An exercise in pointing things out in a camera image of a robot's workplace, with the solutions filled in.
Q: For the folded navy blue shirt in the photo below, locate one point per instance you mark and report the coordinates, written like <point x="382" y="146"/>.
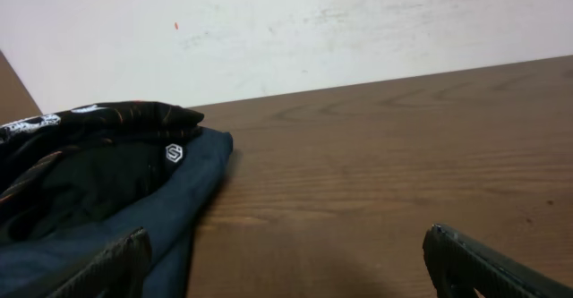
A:
<point x="167" y="215"/>

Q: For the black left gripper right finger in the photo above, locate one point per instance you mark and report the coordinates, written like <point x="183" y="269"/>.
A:
<point x="460" y="267"/>

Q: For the folded black printed shirt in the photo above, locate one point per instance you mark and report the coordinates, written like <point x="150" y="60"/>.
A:
<point x="83" y="165"/>

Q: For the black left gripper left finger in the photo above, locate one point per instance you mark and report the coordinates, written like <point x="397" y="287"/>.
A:
<point x="117" y="270"/>

